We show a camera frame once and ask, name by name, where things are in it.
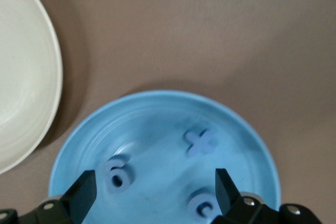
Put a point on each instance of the blue foam letter x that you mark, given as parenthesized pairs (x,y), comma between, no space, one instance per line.
(200,144)

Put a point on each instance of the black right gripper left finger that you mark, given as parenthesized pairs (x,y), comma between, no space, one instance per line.
(84,190)

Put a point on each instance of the blue plate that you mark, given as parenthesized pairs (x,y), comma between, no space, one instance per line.
(157,119)

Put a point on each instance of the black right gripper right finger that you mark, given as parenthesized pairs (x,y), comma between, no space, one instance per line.
(225,190)

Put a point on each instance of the blue foam letter c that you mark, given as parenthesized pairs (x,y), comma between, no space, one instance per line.
(195,200)

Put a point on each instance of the beige plate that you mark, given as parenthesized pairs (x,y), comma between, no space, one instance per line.
(21,77)

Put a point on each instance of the brown table cover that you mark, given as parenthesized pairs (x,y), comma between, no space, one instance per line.
(183,24)

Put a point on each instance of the blue foam letter g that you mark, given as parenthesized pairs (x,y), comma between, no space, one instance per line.
(126,179)

